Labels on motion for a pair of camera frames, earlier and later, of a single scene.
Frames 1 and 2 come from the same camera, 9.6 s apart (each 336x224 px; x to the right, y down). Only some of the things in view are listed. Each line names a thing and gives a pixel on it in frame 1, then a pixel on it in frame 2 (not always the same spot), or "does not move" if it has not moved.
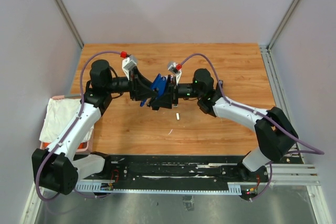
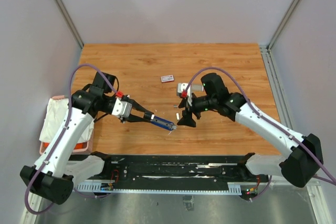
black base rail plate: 148,171 does not move
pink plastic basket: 86,147 does not move
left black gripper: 139,87 to 136,105
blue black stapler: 159,84 to 163,123
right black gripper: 167,99 to 187,119
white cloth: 60,112 does not move
